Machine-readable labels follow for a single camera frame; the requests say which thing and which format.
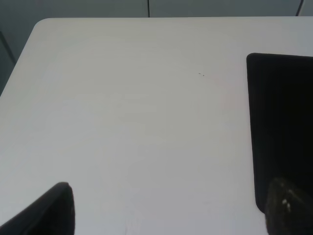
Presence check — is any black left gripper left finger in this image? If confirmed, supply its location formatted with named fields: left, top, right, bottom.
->
left=0, top=182, right=75, bottom=235

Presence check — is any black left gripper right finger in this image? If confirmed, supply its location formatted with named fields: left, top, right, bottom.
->
left=265, top=178, right=313, bottom=235

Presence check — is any black mouse pad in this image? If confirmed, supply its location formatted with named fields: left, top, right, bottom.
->
left=246, top=53, right=313, bottom=212

